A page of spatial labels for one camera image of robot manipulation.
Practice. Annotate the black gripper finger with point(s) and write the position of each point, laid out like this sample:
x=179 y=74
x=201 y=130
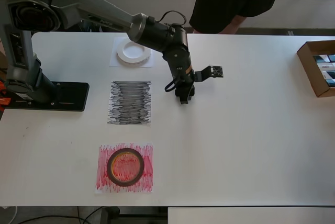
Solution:
x=184 y=99

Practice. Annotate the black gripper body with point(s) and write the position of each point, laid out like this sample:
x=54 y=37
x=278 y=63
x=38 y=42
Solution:
x=184 y=84

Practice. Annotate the black tape roll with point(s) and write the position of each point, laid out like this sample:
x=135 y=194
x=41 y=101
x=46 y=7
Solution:
x=192 y=95

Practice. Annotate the white tape roll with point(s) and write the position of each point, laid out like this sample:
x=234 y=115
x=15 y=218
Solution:
x=120 y=56

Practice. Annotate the red tape roll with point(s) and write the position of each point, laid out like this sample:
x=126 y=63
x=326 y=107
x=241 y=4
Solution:
x=109 y=167

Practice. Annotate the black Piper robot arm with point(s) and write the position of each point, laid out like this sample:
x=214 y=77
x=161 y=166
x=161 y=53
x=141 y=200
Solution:
x=78 y=4

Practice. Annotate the black scribbled paper sheet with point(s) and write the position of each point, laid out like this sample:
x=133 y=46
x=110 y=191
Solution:
x=131 y=114

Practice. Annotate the blank white paper sheet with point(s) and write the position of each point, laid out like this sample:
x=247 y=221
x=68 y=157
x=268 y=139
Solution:
x=113 y=63

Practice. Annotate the red scribbled paper sheet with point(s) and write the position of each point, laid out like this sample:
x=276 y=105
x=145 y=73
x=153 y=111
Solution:
x=147 y=179

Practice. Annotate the open cardboard tray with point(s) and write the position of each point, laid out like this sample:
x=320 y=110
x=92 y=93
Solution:
x=312 y=74

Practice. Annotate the small black white box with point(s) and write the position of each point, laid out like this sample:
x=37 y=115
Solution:
x=332 y=58
x=320 y=58
x=329 y=74
x=331 y=82

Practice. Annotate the small white lettered box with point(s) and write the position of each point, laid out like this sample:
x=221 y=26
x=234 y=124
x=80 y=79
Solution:
x=325 y=66

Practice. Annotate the orange clamp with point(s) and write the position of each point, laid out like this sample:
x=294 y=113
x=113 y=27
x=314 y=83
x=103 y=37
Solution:
x=4 y=101

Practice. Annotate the wrist camera board with bracket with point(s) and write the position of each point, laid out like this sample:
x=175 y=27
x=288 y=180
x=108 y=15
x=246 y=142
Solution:
x=216 y=71

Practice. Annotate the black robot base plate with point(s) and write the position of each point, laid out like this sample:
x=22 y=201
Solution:
x=73 y=98

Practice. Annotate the black table frame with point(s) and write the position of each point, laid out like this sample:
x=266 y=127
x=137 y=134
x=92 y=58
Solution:
x=110 y=216

